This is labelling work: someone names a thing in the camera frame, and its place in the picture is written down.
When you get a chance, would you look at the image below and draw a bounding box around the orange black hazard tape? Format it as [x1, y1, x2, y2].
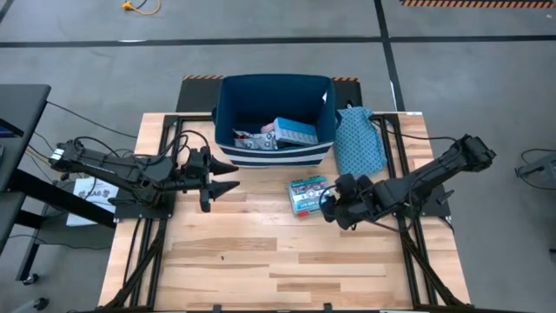
[399, 0, 556, 9]

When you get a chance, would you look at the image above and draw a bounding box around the green first aid kit box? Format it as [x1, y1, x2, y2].
[286, 174, 334, 217]

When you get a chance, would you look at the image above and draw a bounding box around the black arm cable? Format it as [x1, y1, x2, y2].
[71, 129, 213, 160]
[368, 117, 461, 143]

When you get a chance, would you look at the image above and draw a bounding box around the white printed paper sheet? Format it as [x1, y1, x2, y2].
[65, 176, 121, 228]

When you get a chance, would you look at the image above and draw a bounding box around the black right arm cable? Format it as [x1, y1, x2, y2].
[368, 117, 461, 143]

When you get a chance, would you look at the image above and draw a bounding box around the black floor mat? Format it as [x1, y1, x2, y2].
[175, 75, 363, 113]

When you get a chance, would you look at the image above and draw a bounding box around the black desk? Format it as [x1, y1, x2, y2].
[0, 83, 117, 283]

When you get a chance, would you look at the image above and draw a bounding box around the black aluminium table frame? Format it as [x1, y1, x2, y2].
[368, 113, 473, 310]
[103, 113, 214, 310]

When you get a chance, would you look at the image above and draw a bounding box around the long black floor cable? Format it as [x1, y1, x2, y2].
[45, 100, 140, 140]

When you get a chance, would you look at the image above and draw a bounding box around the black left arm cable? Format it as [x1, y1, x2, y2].
[71, 129, 213, 160]

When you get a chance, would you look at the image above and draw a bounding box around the white blue pill organizer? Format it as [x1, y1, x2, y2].
[273, 117, 320, 148]

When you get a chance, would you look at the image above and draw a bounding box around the thin black floor cable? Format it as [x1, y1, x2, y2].
[510, 147, 556, 212]

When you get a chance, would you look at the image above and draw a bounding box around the yellow extension cable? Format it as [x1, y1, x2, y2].
[121, 0, 162, 17]

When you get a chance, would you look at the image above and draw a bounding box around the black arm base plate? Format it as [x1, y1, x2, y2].
[113, 176, 175, 221]
[386, 182, 453, 218]

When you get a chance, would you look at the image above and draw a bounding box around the teal patterned folded cloth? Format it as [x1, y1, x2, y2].
[334, 106, 388, 179]

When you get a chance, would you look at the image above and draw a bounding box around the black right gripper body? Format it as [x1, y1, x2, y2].
[319, 173, 379, 231]

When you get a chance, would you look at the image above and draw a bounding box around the navy white striped fabric bin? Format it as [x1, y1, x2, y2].
[211, 72, 343, 169]

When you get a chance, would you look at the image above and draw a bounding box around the grey device on floor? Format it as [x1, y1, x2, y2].
[514, 151, 556, 192]

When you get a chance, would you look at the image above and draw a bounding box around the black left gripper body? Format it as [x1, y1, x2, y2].
[184, 150, 209, 195]

